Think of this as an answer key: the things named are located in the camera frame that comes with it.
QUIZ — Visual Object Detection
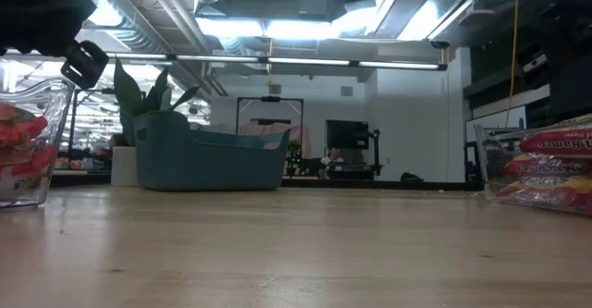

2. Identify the red ramen noodle pack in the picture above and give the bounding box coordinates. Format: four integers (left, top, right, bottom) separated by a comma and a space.
501, 153, 592, 179
495, 176, 592, 216
518, 121, 592, 159

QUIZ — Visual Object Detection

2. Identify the clear plastic bin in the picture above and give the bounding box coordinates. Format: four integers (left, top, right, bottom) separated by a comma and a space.
0, 77, 77, 210
474, 113, 592, 216

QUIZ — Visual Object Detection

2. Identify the person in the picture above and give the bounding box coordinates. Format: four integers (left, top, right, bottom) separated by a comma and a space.
321, 146, 347, 168

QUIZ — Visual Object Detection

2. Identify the black monitor screen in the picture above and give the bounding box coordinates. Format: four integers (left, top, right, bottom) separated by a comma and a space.
326, 119, 370, 151

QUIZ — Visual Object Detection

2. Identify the yellow hanging cord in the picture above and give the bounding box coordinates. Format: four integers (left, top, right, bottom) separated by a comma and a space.
506, 0, 523, 129

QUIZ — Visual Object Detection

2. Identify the long linear ceiling light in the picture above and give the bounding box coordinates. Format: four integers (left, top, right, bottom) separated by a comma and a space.
0, 48, 449, 72

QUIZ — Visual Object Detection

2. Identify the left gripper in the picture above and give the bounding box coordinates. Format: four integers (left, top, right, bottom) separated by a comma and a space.
0, 0, 110, 90

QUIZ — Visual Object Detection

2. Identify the potted snake plant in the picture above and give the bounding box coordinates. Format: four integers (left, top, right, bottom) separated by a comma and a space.
109, 56, 202, 188

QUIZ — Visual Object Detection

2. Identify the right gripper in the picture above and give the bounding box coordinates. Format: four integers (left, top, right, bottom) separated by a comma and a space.
516, 0, 592, 91

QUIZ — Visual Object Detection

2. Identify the teal plastic bin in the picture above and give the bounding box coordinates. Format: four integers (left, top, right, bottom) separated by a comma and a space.
132, 110, 291, 192

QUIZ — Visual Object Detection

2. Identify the pink draped cloth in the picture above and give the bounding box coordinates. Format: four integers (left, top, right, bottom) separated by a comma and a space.
240, 121, 313, 160

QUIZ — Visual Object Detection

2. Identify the black distant desk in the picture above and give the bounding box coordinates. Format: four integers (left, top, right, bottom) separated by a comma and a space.
318, 162, 385, 180

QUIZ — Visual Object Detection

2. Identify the black distant gantry frame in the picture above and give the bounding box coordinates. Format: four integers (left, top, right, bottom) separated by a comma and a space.
235, 95, 305, 136

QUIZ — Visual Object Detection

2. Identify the white wall board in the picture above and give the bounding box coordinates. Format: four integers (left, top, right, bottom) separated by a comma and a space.
464, 105, 528, 145

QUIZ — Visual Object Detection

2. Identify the small distant potted plant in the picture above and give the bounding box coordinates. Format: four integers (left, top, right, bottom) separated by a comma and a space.
286, 139, 303, 176

